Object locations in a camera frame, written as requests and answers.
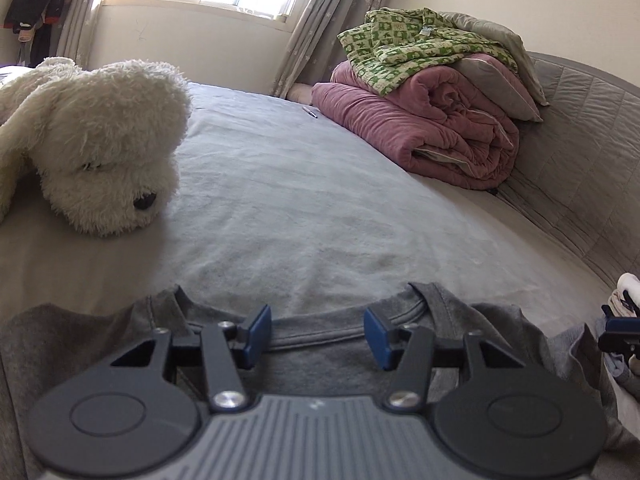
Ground white plush dog toy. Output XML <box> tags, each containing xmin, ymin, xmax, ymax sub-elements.
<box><xmin>0</xmin><ymin>56</ymin><xmax>193</xmax><ymax>237</ymax></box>

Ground pale pink pillow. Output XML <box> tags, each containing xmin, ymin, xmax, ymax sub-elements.
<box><xmin>287</xmin><ymin>82</ymin><xmax>317</xmax><ymax>106</ymax></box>

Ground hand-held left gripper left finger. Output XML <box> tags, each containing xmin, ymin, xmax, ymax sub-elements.
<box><xmin>107</xmin><ymin>304</ymin><xmax>273</xmax><ymax>413</ymax></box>

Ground grey quilted headboard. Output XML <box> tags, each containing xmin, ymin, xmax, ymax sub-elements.
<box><xmin>495</xmin><ymin>51</ymin><xmax>640</xmax><ymax>288</ymax></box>

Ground pink folded quilt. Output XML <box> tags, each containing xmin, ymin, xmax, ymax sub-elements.
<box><xmin>311</xmin><ymin>62</ymin><xmax>521</xmax><ymax>191</ymax></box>

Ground stack of folded clothes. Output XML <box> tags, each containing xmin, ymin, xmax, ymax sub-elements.
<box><xmin>600</xmin><ymin>272</ymin><xmax>640</xmax><ymax>396</ymax></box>

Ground beige blanket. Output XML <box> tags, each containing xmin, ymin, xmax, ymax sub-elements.
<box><xmin>440</xmin><ymin>11</ymin><xmax>551</xmax><ymax>107</ymax></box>

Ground green patterned blanket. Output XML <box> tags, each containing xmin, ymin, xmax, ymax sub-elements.
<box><xmin>337</xmin><ymin>7</ymin><xmax>516</xmax><ymax>97</ymax></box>

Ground grey pink pillow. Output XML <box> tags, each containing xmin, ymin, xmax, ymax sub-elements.
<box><xmin>452</xmin><ymin>55</ymin><xmax>543</xmax><ymax>123</ymax></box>

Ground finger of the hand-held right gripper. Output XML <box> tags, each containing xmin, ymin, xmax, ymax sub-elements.
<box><xmin>598</xmin><ymin>317</ymin><xmax>640</xmax><ymax>356</ymax></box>

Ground grey star-print curtain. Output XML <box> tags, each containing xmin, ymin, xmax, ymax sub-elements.
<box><xmin>272</xmin><ymin>0</ymin><xmax>401</xmax><ymax>98</ymax></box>
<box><xmin>55</xmin><ymin>0</ymin><xmax>113</xmax><ymax>68</ymax></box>

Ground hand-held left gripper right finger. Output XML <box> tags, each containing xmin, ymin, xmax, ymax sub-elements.
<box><xmin>364</xmin><ymin>306</ymin><xmax>526</xmax><ymax>413</ymax></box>

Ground grey t-shirt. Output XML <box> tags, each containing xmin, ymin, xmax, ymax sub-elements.
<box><xmin>0</xmin><ymin>282</ymin><xmax>636</xmax><ymax>480</ymax></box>

